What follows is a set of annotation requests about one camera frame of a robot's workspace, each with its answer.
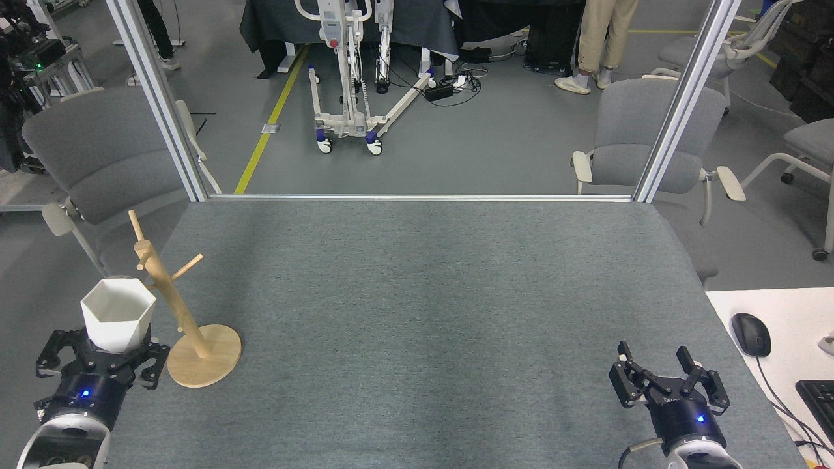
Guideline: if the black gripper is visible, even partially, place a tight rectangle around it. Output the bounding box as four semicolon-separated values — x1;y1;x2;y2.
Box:
36;329;171;431
609;341;730;455

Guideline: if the white hexagonal cup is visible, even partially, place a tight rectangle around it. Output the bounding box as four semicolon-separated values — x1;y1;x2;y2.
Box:
80;276;158;354

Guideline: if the wooden cup rack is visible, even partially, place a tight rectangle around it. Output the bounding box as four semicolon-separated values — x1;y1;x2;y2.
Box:
128;210;242;389

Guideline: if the black computer mouse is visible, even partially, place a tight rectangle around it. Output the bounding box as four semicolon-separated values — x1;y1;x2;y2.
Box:
730;313;772;358

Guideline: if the white desk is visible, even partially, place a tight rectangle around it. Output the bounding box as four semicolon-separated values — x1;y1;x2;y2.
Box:
706;287;834;469

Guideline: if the black keyboard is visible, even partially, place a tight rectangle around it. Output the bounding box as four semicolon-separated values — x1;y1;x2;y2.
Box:
796;380;834;444

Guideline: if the grey chair with armrests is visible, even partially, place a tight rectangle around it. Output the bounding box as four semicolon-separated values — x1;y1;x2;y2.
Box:
22;87;222;310
572;77;747;284

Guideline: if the grey chair on castors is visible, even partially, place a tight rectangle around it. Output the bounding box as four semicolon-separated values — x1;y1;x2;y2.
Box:
740;117;834;261

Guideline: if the equipment cart with devices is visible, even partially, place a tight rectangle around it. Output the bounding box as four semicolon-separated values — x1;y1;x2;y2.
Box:
0;0;98;173

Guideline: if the person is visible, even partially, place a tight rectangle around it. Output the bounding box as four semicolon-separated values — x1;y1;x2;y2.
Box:
127;0;182;87
554;0;640;96

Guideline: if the black equipment case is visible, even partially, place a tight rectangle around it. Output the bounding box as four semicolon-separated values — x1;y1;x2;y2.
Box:
526;7;581;72

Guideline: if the table with black cloth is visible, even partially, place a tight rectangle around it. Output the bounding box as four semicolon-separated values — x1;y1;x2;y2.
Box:
239;0;460;79

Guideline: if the white stand on wheels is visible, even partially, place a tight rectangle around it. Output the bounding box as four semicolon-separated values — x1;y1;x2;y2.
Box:
293;0;439;156

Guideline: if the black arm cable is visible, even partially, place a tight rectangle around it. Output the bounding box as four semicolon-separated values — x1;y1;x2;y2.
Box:
618;438;665;469

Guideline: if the black mouse cable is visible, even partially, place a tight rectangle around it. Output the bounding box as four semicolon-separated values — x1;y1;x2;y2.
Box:
756;355;834;457

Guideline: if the silver aluminium post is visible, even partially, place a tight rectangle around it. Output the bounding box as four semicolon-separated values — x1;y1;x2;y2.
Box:
632;0;743;204
106;0;212;203

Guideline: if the silver table edge rail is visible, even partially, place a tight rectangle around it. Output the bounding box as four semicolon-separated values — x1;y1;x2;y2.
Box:
208;193;634;203

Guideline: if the white frame office chair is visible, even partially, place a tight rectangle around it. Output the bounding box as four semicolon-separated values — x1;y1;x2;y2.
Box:
650;0;802;98

